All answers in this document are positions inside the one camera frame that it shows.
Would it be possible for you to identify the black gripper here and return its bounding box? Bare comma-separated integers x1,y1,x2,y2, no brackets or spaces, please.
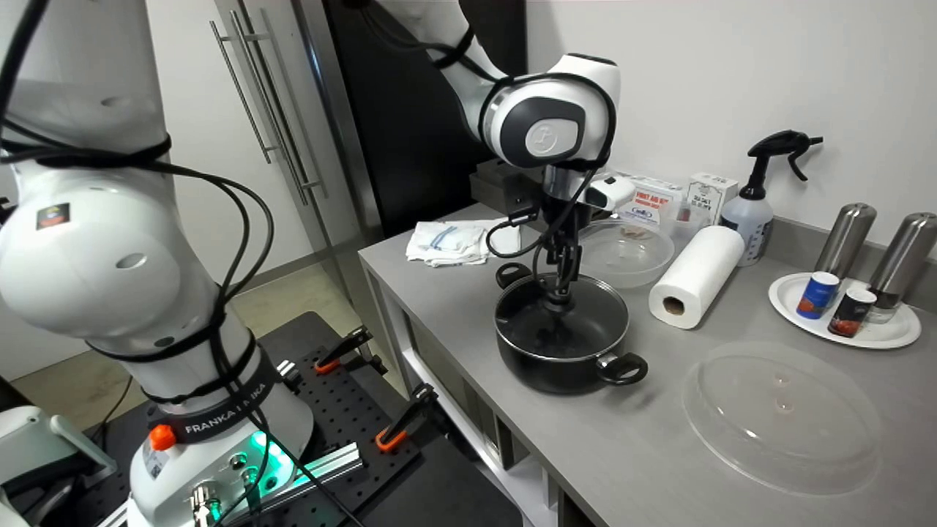
534,160,594,311

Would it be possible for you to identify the glass lid with black knob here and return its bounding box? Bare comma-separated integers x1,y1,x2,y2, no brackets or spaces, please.
496,273,633,365

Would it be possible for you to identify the small clear plastic plate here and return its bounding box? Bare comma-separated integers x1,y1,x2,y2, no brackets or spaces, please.
573,220,680,293

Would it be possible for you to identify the red white box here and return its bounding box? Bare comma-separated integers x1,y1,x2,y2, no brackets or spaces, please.
612,173,689,238

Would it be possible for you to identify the white folded cloth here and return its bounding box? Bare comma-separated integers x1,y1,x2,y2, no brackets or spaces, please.
405,217,525,273

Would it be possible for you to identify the white paper towel roll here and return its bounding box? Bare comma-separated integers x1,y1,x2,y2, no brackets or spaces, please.
648,221,749,333

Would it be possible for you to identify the small white box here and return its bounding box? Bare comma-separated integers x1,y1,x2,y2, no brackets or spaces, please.
680,169,740,238

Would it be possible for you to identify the spray bottle with black trigger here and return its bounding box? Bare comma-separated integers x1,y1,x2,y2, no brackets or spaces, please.
718,129,825,261

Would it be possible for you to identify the tall black cabinet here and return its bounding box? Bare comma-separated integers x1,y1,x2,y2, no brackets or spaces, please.
320,0,531,238

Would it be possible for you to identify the small jar with blue label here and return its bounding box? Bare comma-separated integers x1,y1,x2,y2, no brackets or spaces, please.
793,270,843,321

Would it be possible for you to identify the black breadboard robot table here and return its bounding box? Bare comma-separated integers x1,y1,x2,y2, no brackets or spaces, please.
84,311,521,527

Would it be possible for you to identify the steel cylinder shaker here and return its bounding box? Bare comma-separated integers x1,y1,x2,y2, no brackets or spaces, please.
814,198,878,280
868,210,937,301

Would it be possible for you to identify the small jar with red label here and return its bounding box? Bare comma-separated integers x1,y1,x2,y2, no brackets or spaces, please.
830,284,878,342

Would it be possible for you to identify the white plate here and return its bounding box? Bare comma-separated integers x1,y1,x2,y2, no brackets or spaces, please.
764,270,925,350

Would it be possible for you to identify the light grey box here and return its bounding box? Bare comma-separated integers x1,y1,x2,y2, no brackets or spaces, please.
0,403,117,491

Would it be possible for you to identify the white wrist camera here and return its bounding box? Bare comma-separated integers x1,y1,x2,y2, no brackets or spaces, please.
584,173,639,213

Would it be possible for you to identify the black two-handled pot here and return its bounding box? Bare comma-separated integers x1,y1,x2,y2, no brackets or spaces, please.
491,261,654,397

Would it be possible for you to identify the orange-handled black clamp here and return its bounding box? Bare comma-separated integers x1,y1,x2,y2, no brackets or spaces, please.
373,381,439,456
310,324,374,378

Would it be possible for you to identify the aluminium rail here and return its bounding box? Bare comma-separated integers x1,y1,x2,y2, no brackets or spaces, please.
96,438,367,527

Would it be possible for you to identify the long steel door handle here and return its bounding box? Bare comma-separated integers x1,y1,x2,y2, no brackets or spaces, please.
207,0,330,202

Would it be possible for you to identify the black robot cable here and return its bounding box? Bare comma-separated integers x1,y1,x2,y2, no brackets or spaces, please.
0,0,297,527

